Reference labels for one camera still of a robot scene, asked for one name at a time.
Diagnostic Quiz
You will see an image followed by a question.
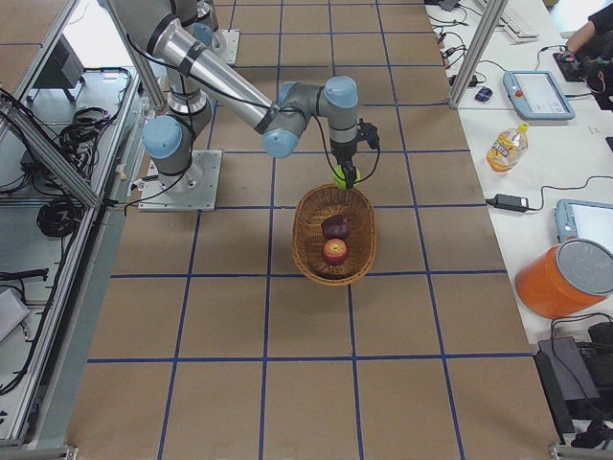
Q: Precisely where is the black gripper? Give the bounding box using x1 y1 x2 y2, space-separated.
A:
332 141 358 189

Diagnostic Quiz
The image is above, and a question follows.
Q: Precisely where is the blue computer mouse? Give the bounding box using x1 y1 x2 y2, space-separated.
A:
474 86 493 103

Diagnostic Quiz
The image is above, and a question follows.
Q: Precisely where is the red yellow apple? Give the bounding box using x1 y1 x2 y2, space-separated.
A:
322 239 349 265

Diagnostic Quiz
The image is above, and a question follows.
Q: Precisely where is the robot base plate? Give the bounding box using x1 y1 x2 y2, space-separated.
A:
137 150 223 212

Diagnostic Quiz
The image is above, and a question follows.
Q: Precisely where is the green apple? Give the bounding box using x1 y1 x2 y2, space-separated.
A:
333 165 347 190

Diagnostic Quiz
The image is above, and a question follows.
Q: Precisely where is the aluminium frame post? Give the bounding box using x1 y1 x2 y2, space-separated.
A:
448 0 508 109

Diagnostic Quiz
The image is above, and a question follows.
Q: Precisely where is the black power adapter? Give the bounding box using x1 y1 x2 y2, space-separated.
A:
486 194 530 213

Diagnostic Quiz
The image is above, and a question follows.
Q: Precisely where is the teach pendant far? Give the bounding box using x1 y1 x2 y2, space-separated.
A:
503 71 576 121

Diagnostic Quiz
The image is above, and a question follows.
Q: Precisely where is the teach pendant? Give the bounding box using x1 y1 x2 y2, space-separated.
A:
503 71 576 121
555 198 612 250

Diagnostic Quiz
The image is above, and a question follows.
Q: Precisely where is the black equipment box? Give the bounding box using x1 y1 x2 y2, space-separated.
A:
534 337 612 449

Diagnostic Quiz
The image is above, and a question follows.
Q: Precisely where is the teach pendant near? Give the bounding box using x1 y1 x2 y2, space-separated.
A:
555 198 612 250

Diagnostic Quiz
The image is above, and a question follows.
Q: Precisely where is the woven wicker basket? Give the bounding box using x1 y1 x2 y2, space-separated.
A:
292 184 376 286

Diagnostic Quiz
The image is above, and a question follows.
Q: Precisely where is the orange cylindrical container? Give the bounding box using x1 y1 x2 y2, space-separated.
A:
514 239 612 319

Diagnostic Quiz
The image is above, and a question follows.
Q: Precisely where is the dark red apple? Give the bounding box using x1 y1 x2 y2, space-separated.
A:
321 215 350 240

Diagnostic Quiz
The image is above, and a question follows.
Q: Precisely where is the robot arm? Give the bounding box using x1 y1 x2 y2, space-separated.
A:
142 69 212 196
109 1 360 189

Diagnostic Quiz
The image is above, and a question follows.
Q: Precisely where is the white keyboard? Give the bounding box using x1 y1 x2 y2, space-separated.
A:
499 2 540 43

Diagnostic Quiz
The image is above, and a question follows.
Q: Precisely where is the orange juice bottle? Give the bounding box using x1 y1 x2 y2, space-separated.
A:
486 123 530 173

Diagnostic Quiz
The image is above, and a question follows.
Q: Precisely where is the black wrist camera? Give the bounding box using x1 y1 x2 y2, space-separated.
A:
358 119 380 150

